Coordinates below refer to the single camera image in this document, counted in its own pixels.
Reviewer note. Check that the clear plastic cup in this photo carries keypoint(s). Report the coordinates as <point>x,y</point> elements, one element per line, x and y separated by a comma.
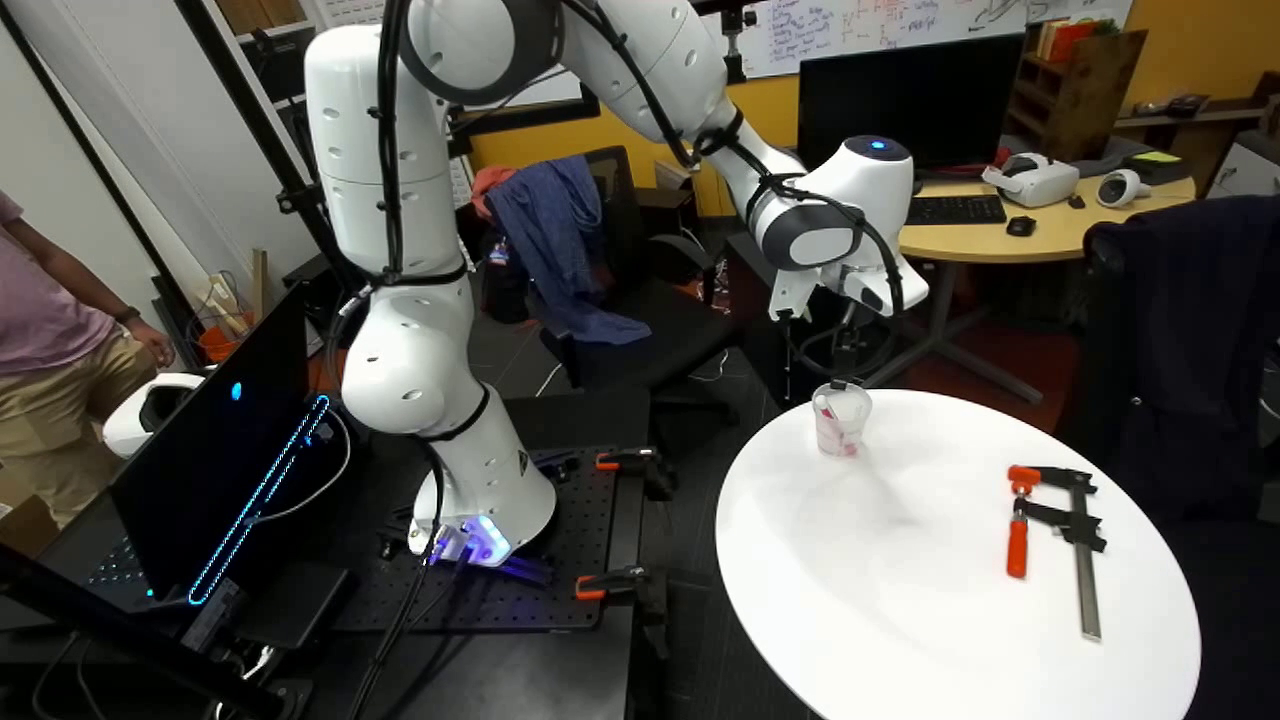
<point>849,401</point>

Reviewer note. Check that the pink marker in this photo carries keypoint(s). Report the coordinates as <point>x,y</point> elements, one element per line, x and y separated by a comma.
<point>833,431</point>

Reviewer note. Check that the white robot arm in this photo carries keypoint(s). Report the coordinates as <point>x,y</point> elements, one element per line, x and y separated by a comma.
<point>380,156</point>

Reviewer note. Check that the orange clamp far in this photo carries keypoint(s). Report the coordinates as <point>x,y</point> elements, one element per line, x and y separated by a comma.
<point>638,462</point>

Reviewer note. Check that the blue jacket on chair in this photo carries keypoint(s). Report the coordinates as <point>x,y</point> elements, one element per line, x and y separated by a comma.
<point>554,220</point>

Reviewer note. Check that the orange clamp near table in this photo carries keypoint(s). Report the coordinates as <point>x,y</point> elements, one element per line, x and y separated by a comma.
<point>620,584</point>

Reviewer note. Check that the black keyboard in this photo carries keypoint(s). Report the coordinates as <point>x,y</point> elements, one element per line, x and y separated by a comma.
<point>959,208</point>

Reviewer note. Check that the round white table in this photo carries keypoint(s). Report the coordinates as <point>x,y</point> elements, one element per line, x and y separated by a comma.
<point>873,584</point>

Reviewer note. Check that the black perforated mounting board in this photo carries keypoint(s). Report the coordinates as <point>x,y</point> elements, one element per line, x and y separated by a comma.
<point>361,529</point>

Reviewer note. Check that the round wooden desk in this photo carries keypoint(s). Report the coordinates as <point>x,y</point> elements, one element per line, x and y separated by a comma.
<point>1052,239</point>

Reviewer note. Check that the black laptop screen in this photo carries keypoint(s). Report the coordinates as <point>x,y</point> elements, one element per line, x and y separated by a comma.
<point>221,452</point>

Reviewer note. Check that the black computer monitor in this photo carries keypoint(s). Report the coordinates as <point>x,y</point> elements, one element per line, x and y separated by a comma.
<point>940,103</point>

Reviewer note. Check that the white VR headset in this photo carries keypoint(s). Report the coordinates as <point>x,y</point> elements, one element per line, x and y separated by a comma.
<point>1034,183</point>

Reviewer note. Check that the orange black bar clamp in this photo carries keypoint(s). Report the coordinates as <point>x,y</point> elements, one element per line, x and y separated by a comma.
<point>1075,524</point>

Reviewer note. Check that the person in pink shirt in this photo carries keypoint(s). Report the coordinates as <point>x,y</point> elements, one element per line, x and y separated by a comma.
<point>70,357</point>

